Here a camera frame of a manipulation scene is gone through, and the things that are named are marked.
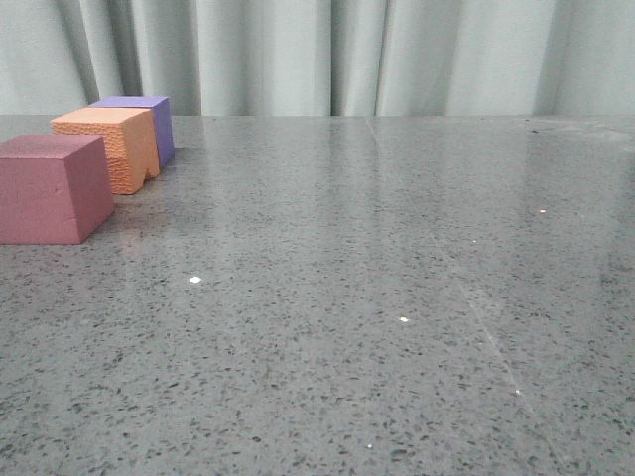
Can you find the orange foam cube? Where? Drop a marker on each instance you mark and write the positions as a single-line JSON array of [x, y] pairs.
[[130, 142]]

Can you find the purple foam cube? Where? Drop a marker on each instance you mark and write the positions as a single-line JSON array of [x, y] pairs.
[[162, 118]]

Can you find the pale green curtain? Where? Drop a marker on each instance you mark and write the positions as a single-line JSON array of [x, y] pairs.
[[320, 58]]

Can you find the red foam cube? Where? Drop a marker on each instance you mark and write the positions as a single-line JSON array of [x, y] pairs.
[[55, 189]]

